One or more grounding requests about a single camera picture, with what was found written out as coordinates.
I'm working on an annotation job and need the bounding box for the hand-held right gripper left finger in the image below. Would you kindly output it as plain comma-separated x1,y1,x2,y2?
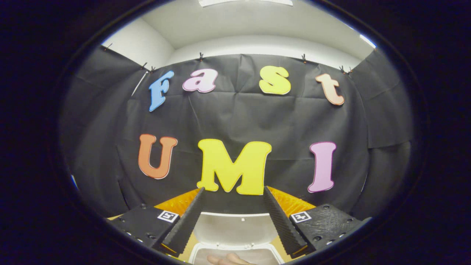
109,187,206,258

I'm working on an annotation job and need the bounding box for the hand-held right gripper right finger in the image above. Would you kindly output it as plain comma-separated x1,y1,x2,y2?
263,186,372,259

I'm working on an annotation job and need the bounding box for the white desktop garbage bin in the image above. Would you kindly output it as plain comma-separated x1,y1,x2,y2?
188,212,286,265

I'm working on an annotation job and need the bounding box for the wooden desktop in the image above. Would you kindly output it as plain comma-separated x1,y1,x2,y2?
107,215,297,264

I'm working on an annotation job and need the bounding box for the black backdrop cloth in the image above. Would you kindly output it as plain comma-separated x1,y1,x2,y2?
59,46,414,221

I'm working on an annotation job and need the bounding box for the ceiling light panel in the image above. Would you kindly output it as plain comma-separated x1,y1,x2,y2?
199,0,294,7

